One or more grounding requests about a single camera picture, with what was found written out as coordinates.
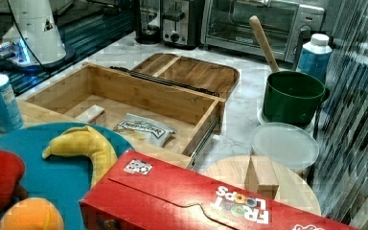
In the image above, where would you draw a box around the orange plush fruit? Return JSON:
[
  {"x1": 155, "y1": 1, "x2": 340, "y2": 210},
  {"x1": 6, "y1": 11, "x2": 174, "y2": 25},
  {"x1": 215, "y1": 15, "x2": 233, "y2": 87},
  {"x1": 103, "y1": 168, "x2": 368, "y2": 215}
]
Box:
[{"x1": 0, "y1": 197, "x2": 64, "y2": 230}]

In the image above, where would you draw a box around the small white red box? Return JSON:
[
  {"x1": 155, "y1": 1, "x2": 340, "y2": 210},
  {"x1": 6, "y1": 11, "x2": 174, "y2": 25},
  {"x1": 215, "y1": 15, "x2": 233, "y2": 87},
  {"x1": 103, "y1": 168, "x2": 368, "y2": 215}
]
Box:
[{"x1": 76, "y1": 104, "x2": 106, "y2": 125}]

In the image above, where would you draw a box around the blue shaker white cap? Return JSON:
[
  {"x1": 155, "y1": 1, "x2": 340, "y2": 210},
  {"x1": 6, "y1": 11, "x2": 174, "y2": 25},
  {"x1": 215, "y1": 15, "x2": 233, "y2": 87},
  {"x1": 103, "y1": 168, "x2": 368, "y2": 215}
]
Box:
[{"x1": 0, "y1": 74, "x2": 23, "y2": 133}]

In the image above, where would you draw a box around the bamboo wooden drawer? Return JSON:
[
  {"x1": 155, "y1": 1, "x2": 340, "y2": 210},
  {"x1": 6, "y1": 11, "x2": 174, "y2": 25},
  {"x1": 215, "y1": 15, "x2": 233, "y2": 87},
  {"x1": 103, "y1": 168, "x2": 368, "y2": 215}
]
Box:
[{"x1": 26, "y1": 63, "x2": 228, "y2": 158}]

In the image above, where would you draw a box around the jar with round wooden lid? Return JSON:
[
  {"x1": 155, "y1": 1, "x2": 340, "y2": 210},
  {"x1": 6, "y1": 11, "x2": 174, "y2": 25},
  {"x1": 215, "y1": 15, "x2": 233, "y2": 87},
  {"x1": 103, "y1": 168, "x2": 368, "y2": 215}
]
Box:
[{"x1": 203, "y1": 155, "x2": 321, "y2": 216}]

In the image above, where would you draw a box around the black silver slot toaster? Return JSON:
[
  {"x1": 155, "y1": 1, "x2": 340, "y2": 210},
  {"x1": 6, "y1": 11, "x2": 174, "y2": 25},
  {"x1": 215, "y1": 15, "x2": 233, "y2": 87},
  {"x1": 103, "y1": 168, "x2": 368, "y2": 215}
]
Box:
[{"x1": 161, "y1": 0, "x2": 205, "y2": 49}]

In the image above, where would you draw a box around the green plastic pot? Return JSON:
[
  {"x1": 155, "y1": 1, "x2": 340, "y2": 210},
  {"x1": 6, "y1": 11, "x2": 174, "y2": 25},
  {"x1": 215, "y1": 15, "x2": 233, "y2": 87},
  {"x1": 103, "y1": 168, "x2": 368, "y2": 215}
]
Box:
[{"x1": 262, "y1": 71, "x2": 330, "y2": 127}]

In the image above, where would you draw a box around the wooden pestle handle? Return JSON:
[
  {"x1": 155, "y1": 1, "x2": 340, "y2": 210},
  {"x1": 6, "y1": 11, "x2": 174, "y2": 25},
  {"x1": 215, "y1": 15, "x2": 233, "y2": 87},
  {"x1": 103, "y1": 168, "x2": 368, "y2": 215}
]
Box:
[{"x1": 249, "y1": 15, "x2": 279, "y2": 72}]

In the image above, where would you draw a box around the white snack packet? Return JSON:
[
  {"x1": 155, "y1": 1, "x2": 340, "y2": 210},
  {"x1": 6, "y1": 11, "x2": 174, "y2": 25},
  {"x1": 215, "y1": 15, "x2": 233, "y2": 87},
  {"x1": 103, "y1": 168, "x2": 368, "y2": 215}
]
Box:
[{"x1": 113, "y1": 113, "x2": 176, "y2": 148}]

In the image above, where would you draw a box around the yellow plush banana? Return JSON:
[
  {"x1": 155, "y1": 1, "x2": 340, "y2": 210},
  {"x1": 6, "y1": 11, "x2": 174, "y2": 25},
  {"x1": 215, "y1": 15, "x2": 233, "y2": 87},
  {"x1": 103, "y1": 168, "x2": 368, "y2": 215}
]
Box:
[{"x1": 42, "y1": 126, "x2": 118, "y2": 188}]

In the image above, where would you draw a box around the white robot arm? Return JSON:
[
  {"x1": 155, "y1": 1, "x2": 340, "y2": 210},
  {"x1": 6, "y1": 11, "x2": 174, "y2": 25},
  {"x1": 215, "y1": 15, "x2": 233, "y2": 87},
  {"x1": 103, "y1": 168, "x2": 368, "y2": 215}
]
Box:
[{"x1": 0, "y1": 0, "x2": 75, "y2": 71}]

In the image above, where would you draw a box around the blue bottle white cap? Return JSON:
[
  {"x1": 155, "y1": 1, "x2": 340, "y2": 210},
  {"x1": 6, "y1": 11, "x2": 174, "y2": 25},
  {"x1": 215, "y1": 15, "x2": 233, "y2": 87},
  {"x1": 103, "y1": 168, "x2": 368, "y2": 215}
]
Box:
[{"x1": 296, "y1": 34, "x2": 333, "y2": 82}]

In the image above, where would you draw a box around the red Froot Loops box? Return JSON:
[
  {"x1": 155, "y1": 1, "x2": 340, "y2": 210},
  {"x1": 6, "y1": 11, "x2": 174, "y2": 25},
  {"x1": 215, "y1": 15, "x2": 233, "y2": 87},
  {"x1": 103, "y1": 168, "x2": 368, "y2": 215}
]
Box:
[{"x1": 80, "y1": 150, "x2": 357, "y2": 230}]

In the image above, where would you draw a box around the dark wooden serving tray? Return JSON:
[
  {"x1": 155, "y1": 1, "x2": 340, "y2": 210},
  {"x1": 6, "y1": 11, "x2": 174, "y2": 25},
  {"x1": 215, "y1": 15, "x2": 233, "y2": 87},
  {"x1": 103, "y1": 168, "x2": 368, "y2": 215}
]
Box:
[{"x1": 133, "y1": 53, "x2": 240, "y2": 100}]

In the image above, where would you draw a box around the silver toaster oven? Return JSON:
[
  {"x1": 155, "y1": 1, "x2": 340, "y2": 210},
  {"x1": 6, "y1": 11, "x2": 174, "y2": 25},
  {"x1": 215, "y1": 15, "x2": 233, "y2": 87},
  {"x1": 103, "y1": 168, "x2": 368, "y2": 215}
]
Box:
[{"x1": 200, "y1": 0, "x2": 325, "y2": 62}]

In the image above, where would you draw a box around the clear jar white lid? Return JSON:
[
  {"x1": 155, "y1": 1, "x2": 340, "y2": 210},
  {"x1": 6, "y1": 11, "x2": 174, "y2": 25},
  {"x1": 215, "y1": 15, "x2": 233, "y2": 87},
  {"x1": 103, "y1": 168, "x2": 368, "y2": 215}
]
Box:
[{"x1": 251, "y1": 123, "x2": 319, "y2": 173}]

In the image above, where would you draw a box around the teal round plate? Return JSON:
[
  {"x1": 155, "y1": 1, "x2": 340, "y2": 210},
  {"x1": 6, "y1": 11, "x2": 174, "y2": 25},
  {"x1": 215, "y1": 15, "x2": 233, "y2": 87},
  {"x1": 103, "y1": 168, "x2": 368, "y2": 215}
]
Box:
[{"x1": 0, "y1": 122, "x2": 136, "y2": 230}]

